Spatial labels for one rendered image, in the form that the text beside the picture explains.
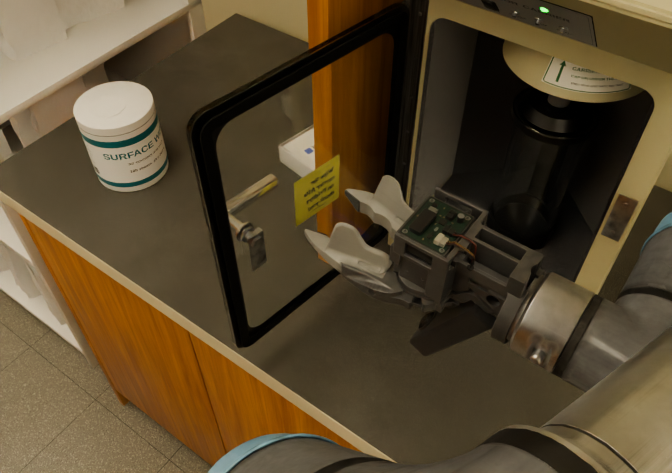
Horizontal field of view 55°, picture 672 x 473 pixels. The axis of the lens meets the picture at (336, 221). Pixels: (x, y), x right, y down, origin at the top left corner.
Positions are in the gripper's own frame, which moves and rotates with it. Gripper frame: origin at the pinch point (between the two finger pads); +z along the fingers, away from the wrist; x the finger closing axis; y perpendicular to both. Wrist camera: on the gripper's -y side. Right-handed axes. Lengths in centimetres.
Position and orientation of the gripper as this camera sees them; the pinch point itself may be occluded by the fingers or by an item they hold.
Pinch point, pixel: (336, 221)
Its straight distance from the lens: 64.7
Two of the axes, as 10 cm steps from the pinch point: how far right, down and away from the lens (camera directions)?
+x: -5.9, 6.0, -5.4
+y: 0.0, -6.7, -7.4
